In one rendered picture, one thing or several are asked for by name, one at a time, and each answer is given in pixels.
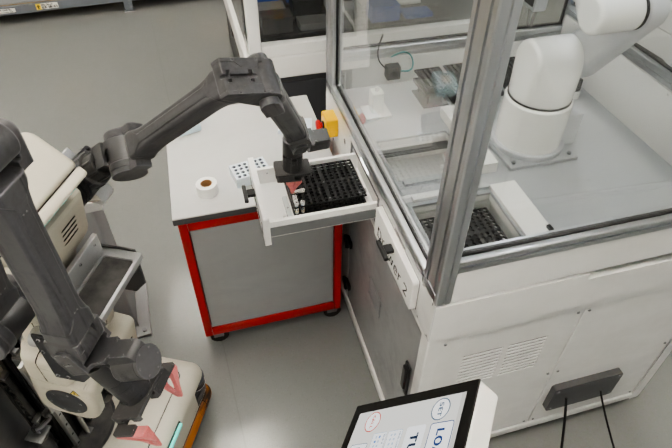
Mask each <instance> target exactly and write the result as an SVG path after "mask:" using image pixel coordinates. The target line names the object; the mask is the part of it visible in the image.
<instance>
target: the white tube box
mask: <svg viewBox="0 0 672 448"><path fill-rule="evenodd" d="M254 163H255V166H256V168H261V167H267V166H268V164H267V163H266V161H265V159H264V158H263V156H262V157H258V158H255V159H254ZM229 171H230V175H231V177H232V179H233V181H234V182H235V184H236V186H237V188H241V186H242V185H245V186H248V185H251V183H250V175H249V167H248V161H244V162H241V163H237V164H234V165H230V166H229Z"/></svg>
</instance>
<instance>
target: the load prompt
mask: <svg viewBox="0 0 672 448"><path fill-rule="evenodd" d="M454 423H455V419H453V420H447V421H441V422H435V423H431V426H430V429H429V433H428V436H427V440H426V443H425V447H424V448H448V447H449V443H450V439H451V435H452V431H453V427H454Z"/></svg>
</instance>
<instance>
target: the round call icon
mask: <svg viewBox="0 0 672 448"><path fill-rule="evenodd" d="M383 412H384V410H380V411H375V412H370V413H369V414H368V417H367V419H366V422H365V425H364V427H363V430H362V433H361V434H364V433H370V432H376V431H377V429H378V426H379V423H380V421H381V418H382V415H383Z"/></svg>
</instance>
